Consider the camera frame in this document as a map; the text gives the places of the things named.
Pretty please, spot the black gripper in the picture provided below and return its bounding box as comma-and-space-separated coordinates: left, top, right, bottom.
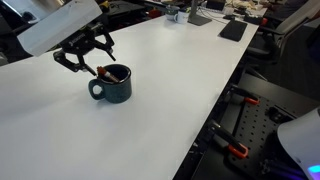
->
53, 24, 118, 78

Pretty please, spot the orange capped sharpie marker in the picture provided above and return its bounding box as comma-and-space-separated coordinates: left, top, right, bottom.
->
96, 65, 121, 84

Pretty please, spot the dark teal speckled mug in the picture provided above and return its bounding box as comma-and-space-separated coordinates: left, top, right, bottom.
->
87, 63, 133, 104

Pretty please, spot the yellow red toy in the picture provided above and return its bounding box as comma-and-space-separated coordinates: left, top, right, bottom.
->
98, 0, 112, 9

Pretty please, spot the dark background desk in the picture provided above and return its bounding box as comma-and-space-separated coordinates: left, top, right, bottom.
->
96, 0, 151, 33

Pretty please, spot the black office chair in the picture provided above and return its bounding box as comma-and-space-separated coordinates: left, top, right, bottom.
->
0, 0, 39, 34

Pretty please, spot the red small object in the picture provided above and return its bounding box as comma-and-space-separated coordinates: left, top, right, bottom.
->
148, 8, 163, 20

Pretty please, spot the dark green mug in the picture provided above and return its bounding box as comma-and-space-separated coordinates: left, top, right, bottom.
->
165, 4, 181, 21

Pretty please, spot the white printed mug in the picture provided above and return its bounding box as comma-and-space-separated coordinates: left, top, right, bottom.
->
173, 10, 190, 25

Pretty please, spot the grey monitor stand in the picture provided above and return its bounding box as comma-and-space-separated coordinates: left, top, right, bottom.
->
187, 0, 213, 27

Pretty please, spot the black box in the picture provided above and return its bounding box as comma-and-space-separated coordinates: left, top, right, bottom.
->
206, 0, 226, 11

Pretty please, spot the black flat pad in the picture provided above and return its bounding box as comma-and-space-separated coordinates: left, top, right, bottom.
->
218, 19, 249, 43

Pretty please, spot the black perforated breadboard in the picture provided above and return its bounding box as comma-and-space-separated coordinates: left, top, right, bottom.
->
191, 94, 320, 180

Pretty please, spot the grey office chair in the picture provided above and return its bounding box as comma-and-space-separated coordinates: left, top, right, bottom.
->
245, 0, 320, 65

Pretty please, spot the white rounded device blue light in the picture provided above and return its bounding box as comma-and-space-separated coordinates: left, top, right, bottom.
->
277, 107, 320, 180

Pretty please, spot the orange handled black clamp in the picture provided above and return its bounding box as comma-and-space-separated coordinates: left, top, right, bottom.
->
229, 84, 260, 107
207, 120, 250, 160

